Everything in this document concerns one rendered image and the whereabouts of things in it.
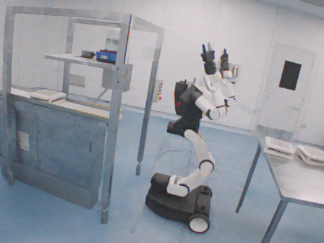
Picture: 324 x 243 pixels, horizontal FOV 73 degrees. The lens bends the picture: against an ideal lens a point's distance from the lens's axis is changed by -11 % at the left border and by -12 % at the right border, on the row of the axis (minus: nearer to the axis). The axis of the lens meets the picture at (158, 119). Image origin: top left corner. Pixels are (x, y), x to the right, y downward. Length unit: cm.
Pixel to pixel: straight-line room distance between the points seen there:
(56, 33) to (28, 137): 416
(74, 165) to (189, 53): 378
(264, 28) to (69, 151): 454
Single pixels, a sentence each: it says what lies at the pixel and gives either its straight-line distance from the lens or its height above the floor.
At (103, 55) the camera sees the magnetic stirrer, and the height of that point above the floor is 143.
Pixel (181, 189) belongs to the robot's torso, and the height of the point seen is 31.
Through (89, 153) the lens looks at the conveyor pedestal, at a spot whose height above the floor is 60.
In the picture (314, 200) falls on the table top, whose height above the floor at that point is 90.
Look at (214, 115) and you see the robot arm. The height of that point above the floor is 116.
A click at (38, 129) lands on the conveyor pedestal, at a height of 68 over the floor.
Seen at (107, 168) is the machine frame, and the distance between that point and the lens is 197.
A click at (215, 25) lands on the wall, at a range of 537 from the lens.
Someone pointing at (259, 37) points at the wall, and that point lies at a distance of 549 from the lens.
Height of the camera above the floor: 157
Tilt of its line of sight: 17 degrees down
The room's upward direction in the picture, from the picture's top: 10 degrees clockwise
